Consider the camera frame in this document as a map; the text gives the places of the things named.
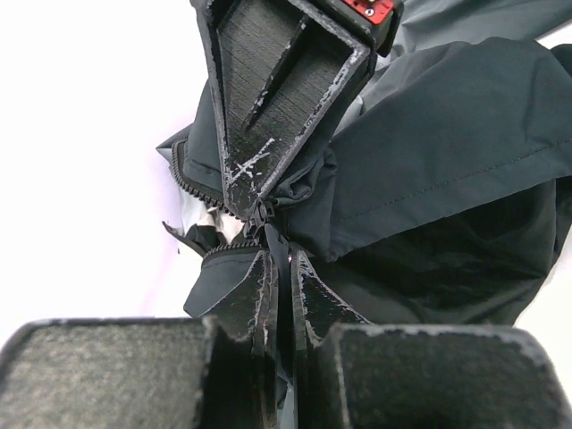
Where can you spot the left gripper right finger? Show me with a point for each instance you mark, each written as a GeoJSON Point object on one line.
{"type": "Point", "coordinates": [351, 373]}

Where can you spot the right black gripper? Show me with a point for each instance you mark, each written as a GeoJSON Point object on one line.
{"type": "Point", "coordinates": [280, 73]}

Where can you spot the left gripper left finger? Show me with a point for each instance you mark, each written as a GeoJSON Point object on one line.
{"type": "Point", "coordinates": [216, 371]}

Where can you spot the dark grey zip jacket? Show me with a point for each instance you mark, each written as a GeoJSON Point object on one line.
{"type": "Point", "coordinates": [443, 195]}

